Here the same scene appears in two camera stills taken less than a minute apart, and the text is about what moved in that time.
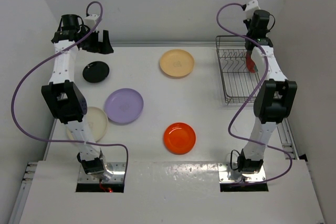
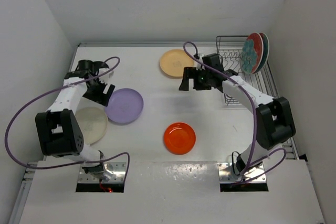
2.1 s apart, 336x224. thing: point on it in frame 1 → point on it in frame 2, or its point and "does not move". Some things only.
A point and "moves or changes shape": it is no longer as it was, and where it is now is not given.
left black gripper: x=96 y=47 → x=100 y=97
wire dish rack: x=239 y=84 does not move
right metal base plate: x=227 y=174 does not move
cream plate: x=96 y=121 does not move
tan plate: x=176 y=62 does not move
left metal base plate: x=118 y=169 does not move
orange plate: x=179 y=138 does not move
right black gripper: x=249 y=22 → x=191 y=73
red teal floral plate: x=251 y=65 moves or changes shape
